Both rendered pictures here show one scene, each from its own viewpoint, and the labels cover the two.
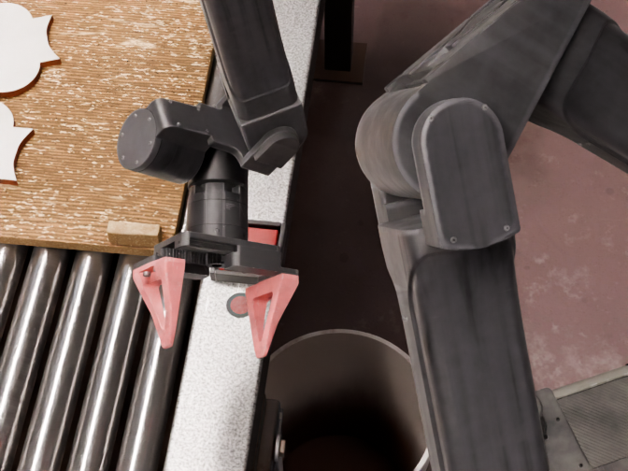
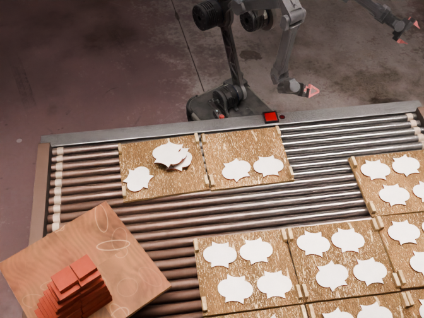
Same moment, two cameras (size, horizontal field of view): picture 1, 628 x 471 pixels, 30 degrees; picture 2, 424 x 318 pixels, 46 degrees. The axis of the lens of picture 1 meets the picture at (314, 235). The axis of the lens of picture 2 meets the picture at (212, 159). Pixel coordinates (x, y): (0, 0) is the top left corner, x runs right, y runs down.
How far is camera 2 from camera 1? 2.48 m
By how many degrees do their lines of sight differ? 56
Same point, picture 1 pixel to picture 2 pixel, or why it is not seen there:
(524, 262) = not seen: hidden behind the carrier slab
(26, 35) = (231, 166)
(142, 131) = (293, 84)
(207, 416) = (306, 116)
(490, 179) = not seen: outside the picture
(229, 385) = (299, 115)
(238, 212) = not seen: hidden behind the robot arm
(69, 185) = (269, 147)
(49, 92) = (245, 158)
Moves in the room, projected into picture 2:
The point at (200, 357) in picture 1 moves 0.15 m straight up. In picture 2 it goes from (296, 120) to (300, 100)
